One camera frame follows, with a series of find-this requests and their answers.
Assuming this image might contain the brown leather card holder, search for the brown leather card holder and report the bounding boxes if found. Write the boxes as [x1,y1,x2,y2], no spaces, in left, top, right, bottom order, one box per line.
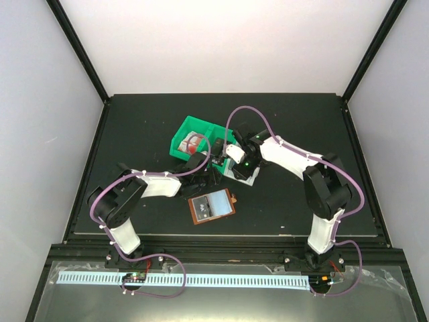
[188,189,237,225]

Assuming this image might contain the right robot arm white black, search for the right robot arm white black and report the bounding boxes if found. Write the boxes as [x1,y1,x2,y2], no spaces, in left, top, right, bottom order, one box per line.
[223,123,352,271]

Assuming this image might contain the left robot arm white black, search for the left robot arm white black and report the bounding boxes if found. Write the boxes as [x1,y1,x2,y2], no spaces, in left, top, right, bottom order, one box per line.
[86,152,222,268]

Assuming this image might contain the white bin with blue cards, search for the white bin with blue cards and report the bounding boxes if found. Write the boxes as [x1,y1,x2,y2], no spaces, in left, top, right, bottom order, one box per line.
[223,158,260,186]

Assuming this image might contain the stack of black cards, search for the stack of black cards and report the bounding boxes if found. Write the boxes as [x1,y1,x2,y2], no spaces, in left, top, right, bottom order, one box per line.
[210,138,225,166]

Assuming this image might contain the stack of white red cards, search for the stack of white red cards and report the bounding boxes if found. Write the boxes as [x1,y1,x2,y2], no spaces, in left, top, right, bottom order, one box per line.
[177,131,204,155]

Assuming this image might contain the green bin with black cards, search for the green bin with black cards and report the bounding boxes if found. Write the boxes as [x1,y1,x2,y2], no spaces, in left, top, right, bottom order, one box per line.
[202,123,236,174]

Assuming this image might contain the green bin with red cards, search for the green bin with red cards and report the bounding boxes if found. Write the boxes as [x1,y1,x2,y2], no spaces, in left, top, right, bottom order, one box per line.
[170,115,215,160]

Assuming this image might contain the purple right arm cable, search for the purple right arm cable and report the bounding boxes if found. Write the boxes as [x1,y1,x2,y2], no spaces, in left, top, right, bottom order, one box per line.
[225,106,366,298]

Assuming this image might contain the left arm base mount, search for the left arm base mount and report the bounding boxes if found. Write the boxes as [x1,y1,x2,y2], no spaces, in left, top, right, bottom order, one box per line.
[105,246,168,270]

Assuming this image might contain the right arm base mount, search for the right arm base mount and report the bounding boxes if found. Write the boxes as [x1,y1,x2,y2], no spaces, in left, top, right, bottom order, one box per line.
[283,248,345,274]

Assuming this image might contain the black aluminium frame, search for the black aluminium frame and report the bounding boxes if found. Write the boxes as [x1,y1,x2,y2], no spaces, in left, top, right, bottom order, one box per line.
[25,1,428,321]

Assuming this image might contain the white slotted cable duct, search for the white slotted cable duct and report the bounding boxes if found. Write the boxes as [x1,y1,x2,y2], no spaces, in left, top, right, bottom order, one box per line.
[56,271,310,290]

